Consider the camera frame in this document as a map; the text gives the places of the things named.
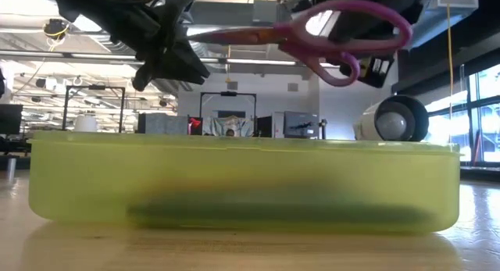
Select white bucket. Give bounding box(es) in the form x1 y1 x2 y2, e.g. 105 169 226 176
73 114 98 134

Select dark monitor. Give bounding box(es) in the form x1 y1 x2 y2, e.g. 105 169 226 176
283 110 321 140

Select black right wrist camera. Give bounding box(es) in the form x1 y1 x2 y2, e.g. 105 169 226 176
337 54 396 89

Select purple handled scissors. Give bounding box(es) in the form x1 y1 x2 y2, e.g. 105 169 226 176
186 0 414 88

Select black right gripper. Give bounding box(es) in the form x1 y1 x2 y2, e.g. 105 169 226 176
277 0 438 58

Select grey box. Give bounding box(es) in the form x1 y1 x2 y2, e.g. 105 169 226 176
137 112 189 135

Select yellow-green translucent supply box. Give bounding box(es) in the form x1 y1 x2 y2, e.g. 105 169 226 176
27 130 462 236

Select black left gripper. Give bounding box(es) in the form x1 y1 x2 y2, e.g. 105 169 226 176
46 0 211 92

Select black stand frame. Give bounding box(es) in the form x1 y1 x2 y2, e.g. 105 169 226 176
62 85 127 132
199 91 258 137

